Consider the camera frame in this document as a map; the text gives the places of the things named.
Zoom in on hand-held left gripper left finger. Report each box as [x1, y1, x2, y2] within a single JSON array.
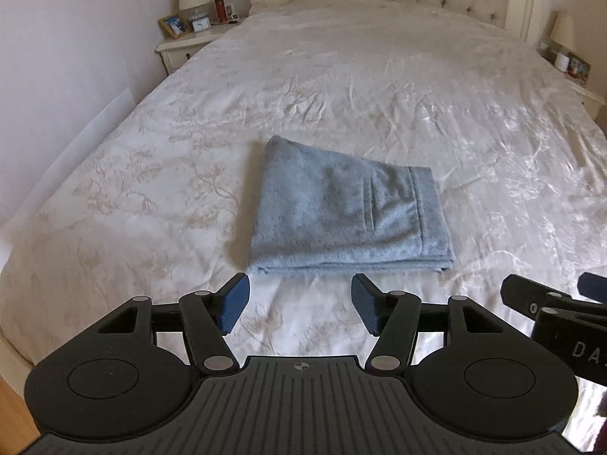
[[97, 272, 251, 374]]

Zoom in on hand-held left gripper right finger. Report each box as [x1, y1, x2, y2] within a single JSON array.
[[351, 273, 506, 374]]

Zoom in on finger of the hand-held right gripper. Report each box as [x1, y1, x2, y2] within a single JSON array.
[[577, 272, 607, 303], [502, 274, 572, 316]]

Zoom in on grey pants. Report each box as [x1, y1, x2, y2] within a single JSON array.
[[247, 135, 457, 276]]

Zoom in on cream nightstand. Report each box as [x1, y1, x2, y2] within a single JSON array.
[[539, 50, 607, 121], [156, 20, 244, 75]]

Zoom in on bed with cream floral bedspread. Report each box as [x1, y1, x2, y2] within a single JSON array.
[[0, 0, 607, 453]]

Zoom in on wooden picture frame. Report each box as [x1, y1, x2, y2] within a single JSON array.
[[158, 14, 191, 40], [566, 52, 593, 82]]

